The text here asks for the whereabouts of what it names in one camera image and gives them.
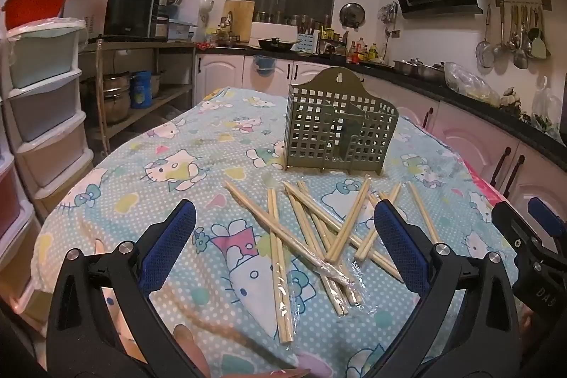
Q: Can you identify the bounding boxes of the group of condiment bottles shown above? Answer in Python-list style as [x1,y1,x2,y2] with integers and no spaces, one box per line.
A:
[347,37,385,63]

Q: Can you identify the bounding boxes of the wooden cutting board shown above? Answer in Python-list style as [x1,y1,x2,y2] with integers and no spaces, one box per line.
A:
[221,0,255,44]

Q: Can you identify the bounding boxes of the black microwave oven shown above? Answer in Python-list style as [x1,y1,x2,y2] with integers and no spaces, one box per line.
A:
[104,0,160,38]

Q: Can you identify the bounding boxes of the steel kettle pot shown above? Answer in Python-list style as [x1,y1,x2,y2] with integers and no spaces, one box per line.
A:
[393,58,419,75]

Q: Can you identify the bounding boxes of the bunch of wooden chopsticks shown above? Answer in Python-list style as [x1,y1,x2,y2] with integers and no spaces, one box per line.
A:
[223,175,440,345]

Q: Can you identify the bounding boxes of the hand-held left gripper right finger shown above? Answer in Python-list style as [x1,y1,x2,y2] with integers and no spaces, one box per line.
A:
[363,198,522,378]

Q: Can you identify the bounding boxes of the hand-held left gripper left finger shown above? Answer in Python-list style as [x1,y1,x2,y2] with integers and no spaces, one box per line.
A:
[45,198,198,378]

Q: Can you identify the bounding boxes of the hanging pot lid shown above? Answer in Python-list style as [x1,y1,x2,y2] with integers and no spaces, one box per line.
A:
[339,3,366,29]

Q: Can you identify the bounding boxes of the plastic bag of greens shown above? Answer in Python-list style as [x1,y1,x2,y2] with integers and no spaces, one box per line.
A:
[529,77,564,136]

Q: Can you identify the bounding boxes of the light blue container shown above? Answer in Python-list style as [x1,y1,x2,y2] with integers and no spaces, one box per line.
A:
[168,19,198,41]

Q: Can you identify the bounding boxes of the ginger root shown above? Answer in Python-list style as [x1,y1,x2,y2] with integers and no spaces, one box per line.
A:
[500,87,524,109]

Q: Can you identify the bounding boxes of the white rectangular box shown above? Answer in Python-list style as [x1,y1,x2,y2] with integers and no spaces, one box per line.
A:
[249,21,298,46]

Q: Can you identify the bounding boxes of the cartoon cat printed blanket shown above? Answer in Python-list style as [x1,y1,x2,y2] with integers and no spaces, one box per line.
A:
[33,86,521,378]

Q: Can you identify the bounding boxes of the green plastic utensil holder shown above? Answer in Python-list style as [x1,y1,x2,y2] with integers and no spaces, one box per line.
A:
[283,67,399,177]

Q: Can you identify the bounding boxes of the blue canister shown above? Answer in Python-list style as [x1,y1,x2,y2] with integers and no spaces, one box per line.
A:
[130,71,153,109]

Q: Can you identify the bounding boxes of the black wok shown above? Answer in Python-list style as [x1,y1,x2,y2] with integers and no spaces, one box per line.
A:
[258,37,295,52]

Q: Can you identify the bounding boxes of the blue knife holder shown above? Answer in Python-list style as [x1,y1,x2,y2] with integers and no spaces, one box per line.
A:
[296,33,320,55]

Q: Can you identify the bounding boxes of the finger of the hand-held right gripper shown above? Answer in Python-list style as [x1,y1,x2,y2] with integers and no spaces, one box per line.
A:
[527,196,567,244]
[492,200,549,263]

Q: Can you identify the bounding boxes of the blue hanging bin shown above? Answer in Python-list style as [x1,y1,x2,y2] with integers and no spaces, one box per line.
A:
[253,55,278,76]

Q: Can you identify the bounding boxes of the red plastic basin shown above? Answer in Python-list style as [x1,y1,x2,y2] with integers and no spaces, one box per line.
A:
[2,0,71,29]

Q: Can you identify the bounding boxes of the metal shelf rack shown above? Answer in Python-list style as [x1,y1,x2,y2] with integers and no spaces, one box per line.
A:
[80,39,198,148]

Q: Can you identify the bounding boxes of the steel cooking pot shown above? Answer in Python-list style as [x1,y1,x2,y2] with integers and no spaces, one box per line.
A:
[416,63,446,83]

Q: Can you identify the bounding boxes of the clear plastic bag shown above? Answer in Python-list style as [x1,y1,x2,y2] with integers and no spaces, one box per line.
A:
[444,62,501,103]

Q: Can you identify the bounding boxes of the row of hanging kitchen utensils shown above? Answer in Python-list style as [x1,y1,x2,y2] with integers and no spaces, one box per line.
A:
[476,0,552,71]

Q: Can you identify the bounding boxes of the white base cabinets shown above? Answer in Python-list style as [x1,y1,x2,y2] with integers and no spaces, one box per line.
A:
[195,50,567,219]

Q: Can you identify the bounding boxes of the plastic drawer tower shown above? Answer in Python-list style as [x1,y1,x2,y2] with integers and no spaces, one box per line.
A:
[0,18,96,317]

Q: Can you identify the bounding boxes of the stacked steel pot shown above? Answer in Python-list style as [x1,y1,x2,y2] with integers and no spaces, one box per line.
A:
[102,72,131,124]

